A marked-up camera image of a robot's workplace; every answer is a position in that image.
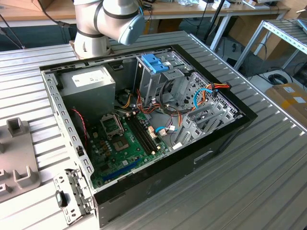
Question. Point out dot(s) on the grey power supply unit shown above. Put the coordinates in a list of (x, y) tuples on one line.
[(88, 98)]

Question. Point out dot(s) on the grey metal drive cage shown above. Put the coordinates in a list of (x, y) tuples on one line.
[(146, 83)]

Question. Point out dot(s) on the black tripod pole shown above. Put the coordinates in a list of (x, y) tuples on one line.
[(216, 16)]

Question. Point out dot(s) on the blue expansion slot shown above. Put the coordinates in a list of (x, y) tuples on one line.
[(122, 169)]

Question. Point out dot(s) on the green motherboard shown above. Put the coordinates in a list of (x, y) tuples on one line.
[(120, 158)]

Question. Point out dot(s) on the cardboard box with labels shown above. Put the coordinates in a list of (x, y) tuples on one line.
[(287, 105)]

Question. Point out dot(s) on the black RAM slot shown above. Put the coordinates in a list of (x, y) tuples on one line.
[(136, 133), (139, 133), (145, 133), (142, 133)]

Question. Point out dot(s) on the black plastic case latch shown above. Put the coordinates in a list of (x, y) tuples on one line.
[(118, 67)]

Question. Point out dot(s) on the wooden top desk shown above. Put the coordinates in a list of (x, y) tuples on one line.
[(168, 10)]

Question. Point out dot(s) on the black open PC case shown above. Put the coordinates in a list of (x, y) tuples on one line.
[(168, 182)]

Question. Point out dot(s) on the grey metal disk bay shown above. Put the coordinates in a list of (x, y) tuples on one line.
[(192, 124)]

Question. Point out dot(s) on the brown square base plate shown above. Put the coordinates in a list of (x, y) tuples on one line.
[(72, 45)]

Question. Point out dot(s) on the white board power connector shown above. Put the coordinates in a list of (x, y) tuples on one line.
[(152, 133)]

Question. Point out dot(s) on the blue plastic bay latch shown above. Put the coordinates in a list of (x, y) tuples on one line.
[(153, 63)]

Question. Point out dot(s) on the grey parts rack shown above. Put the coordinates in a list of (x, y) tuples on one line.
[(16, 153)]

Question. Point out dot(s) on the CPU socket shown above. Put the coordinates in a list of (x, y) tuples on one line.
[(121, 144)]

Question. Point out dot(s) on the grey expansion bracket clamp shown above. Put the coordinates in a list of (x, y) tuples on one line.
[(79, 191)]

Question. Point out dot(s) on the wooden box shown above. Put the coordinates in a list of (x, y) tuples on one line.
[(36, 4)]

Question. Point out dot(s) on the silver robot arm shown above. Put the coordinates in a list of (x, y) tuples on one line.
[(96, 14)]

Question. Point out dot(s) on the white metal slat rack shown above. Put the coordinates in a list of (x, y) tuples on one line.
[(283, 31)]

